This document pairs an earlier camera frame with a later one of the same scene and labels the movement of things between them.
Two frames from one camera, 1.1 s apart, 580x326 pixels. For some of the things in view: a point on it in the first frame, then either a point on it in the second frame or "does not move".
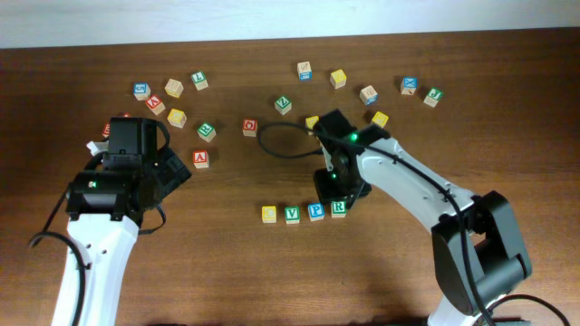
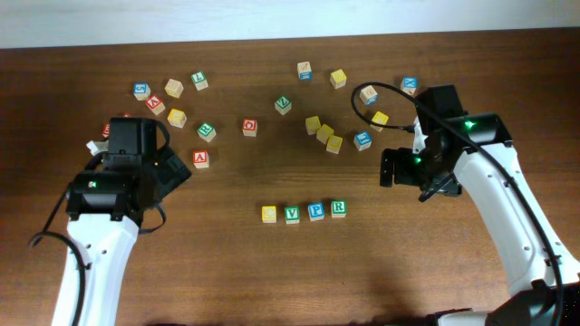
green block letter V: (292, 215) does not move
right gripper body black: (333, 193) → (387, 167)
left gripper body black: (173, 167) does not move
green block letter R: (338, 209) does not move
